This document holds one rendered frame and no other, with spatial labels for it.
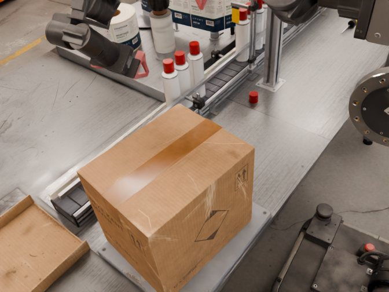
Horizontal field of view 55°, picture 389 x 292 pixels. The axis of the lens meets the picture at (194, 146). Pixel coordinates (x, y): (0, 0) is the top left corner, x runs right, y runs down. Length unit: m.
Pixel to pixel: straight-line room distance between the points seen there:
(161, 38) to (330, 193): 1.27
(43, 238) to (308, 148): 0.82
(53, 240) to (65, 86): 0.74
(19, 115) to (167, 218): 0.99
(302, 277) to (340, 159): 0.98
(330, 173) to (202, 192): 1.64
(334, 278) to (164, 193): 1.04
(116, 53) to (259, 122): 0.61
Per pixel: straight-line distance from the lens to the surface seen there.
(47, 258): 1.08
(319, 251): 1.71
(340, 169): 2.35
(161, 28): 1.50
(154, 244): 0.71
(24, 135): 1.47
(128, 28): 1.62
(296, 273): 1.65
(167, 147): 0.82
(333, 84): 1.52
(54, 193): 1.10
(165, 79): 1.18
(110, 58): 0.89
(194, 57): 1.25
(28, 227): 1.17
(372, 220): 2.17
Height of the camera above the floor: 1.69
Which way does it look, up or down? 44 degrees down
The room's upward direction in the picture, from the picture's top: 6 degrees counter-clockwise
